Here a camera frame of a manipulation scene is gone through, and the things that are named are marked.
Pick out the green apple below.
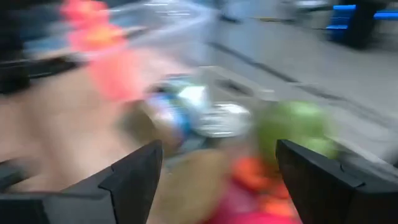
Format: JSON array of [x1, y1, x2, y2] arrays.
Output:
[[254, 100, 341, 162]]

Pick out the orange mandarins with leaf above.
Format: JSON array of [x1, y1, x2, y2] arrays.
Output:
[[231, 157, 293, 215]]

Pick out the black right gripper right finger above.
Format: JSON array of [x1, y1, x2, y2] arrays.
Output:
[[275, 139, 398, 224]]

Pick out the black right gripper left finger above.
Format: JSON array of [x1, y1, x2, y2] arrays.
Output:
[[0, 139, 164, 224]]

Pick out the tin can with blue label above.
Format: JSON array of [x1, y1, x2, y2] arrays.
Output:
[[146, 74, 212, 147]]

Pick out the brown kiwi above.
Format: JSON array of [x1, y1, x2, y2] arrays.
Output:
[[149, 149, 237, 224]]

